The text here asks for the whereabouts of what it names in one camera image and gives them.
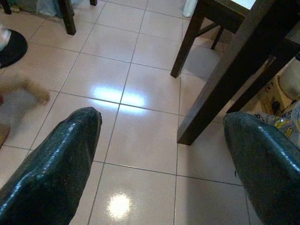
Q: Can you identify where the dark wooden table leg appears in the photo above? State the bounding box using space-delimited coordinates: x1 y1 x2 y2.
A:
58 0 77 36

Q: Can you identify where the black round base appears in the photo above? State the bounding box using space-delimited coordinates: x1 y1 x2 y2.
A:
0 28 29 69

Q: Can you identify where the printed plastic bag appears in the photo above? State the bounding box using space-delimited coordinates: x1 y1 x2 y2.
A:
256 57 300 150

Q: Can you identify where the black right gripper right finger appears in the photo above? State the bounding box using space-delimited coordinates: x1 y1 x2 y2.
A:
223 111 300 225

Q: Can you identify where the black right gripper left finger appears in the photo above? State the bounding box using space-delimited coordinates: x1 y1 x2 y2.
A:
0 106 103 225

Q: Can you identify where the dark wooden chair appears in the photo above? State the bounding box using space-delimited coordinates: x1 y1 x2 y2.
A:
170 0 300 145

